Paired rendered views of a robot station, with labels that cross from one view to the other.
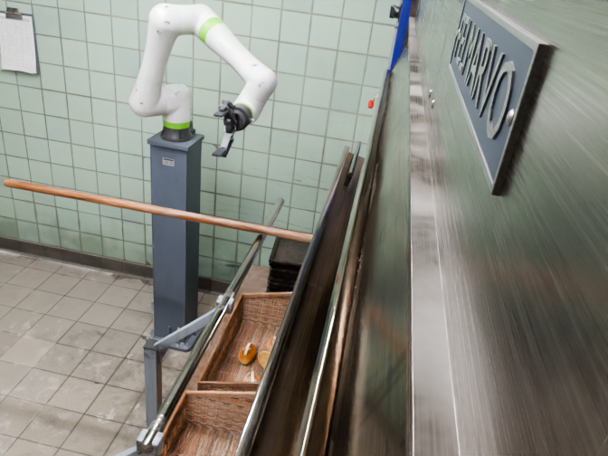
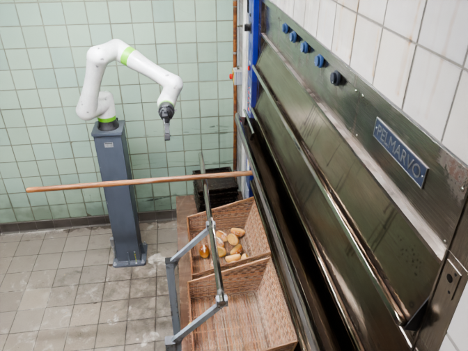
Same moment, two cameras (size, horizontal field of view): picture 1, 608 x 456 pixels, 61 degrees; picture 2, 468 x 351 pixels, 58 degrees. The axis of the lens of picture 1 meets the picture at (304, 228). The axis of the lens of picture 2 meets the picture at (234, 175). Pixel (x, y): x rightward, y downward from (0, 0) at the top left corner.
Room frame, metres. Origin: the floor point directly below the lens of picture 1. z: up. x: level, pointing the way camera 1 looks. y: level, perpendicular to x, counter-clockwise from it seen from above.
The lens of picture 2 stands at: (-0.43, 0.50, 2.46)
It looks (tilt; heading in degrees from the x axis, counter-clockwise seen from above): 32 degrees down; 345
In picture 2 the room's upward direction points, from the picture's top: straight up
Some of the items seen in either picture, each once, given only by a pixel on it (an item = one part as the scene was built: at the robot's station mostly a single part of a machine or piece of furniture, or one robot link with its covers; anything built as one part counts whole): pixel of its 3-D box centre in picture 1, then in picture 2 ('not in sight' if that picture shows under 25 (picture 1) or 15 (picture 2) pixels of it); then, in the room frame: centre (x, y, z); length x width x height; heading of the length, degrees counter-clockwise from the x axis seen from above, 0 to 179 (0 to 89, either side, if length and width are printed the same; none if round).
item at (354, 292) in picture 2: not in sight; (300, 175); (0.94, -0.15, 1.54); 1.79 x 0.11 x 0.19; 173
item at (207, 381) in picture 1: (280, 347); (226, 241); (1.54, 0.03, 0.72); 0.56 x 0.49 x 0.28; 174
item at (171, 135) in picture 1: (181, 128); (108, 119); (2.42, 0.65, 1.23); 0.26 x 0.15 x 0.06; 172
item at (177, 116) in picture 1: (174, 105); (103, 106); (2.36, 0.67, 1.36); 0.16 x 0.13 x 0.19; 139
